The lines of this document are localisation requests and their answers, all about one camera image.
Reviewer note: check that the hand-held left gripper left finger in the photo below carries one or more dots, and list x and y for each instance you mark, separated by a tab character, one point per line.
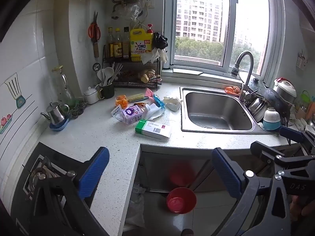
94	172

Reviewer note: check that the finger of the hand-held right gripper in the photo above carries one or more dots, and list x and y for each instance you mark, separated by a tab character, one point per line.
263	150
291	134

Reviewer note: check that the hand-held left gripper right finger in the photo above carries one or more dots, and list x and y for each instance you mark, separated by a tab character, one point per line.
225	174

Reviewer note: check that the red plastic bin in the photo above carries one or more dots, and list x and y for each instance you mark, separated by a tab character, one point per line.
181	201

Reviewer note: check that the chili oil sauce packet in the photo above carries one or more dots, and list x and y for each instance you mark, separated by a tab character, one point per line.
121	100

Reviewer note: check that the white blue bowl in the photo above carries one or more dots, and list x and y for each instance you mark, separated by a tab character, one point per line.
272	121

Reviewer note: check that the black wok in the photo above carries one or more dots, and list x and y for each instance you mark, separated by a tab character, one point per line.
273	97

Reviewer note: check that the white rice cooker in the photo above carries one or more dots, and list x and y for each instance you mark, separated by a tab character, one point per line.
285	89

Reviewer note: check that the black gas stove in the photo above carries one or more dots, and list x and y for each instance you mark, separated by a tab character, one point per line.
41	167

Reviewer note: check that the white plastic bag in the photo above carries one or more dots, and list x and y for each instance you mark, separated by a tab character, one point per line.
136	211

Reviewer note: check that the blue saucer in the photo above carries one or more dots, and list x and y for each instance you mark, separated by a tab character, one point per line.
59	125

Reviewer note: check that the stainless steel sink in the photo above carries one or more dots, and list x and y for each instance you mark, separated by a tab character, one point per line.
216	113

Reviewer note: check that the white shampoo sachet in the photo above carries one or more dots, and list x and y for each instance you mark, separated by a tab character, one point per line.
116	113

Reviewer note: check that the steel cabinet door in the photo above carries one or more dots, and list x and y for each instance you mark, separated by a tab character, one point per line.
162	164

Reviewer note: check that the steel wool scourer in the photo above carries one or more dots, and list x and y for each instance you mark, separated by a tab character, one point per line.
77	109

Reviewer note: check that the orange food scraps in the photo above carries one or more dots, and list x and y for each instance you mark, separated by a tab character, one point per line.
232	89

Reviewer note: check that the purple milk carton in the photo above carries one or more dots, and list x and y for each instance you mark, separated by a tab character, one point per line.
133	114

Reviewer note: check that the stainless steel oil pot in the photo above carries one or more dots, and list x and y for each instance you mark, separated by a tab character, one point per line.
56	114

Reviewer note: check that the green white medicine box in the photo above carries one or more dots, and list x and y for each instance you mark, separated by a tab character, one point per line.
152	129

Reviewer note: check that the white lidded sugar pot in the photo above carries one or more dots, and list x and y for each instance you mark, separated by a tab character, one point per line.
91	95

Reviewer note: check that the dark green mug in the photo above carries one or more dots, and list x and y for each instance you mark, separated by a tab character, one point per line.
107	91

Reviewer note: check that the curved steel faucet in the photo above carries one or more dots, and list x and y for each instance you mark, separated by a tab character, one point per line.
248	61

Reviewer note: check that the white plastic wrapper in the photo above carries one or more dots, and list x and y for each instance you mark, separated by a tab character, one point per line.
156	111

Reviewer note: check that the glass carafe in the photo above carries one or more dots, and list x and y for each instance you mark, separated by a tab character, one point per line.
64	88

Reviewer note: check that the pink blue plastic bag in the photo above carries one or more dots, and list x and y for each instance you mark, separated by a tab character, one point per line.
155	98

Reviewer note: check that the bundle of chopsticks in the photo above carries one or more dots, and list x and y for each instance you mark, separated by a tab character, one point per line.
117	72

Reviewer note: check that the dried chili bag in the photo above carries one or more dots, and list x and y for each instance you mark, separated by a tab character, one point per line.
128	75

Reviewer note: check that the hanging metal strainer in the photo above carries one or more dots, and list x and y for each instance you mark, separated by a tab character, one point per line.
96	66

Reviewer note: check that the ginger root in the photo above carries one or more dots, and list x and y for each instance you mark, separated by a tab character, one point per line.
146	75

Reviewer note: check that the small red sauce packets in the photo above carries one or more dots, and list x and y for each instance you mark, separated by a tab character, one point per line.
155	79

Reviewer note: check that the white rubber gloves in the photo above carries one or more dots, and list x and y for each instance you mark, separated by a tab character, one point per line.
157	55

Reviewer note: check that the yellow detergent jug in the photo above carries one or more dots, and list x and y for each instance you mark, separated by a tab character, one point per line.
140	44

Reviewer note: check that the window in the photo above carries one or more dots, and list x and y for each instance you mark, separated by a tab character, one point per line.
201	24

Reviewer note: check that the black plastic bag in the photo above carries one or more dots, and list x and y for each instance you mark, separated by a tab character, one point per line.
160	40

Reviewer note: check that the clear hanging plastic bag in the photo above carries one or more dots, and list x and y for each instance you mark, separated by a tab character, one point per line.
135	12

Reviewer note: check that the water heater pipes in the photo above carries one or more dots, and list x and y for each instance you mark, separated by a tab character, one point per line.
123	1

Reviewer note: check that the wall hook holder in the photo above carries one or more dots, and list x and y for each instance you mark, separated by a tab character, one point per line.
302	60

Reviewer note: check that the white wall socket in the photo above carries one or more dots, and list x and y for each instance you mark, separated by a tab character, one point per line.
149	2

